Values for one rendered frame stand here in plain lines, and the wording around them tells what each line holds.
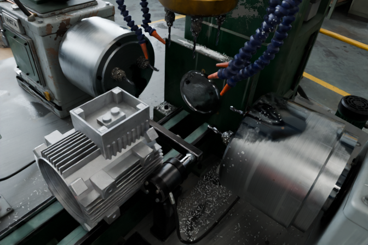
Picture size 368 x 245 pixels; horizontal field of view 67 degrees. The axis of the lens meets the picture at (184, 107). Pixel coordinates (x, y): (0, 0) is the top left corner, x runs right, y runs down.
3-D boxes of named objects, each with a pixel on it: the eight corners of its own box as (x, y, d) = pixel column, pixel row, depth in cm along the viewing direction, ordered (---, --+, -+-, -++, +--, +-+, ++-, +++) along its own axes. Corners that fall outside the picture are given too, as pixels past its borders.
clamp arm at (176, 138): (203, 158, 66) (130, 111, 77) (205, 150, 64) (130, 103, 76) (194, 167, 63) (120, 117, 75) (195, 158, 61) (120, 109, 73)
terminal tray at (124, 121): (119, 110, 66) (116, 85, 62) (151, 132, 61) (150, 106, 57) (75, 136, 59) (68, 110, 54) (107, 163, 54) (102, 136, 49)
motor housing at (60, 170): (114, 146, 78) (106, 91, 66) (164, 184, 69) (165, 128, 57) (46, 191, 65) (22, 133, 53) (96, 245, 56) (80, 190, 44)
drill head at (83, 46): (100, 57, 117) (91, -4, 101) (164, 93, 100) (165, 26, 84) (44, 81, 101) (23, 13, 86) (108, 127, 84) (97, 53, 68)
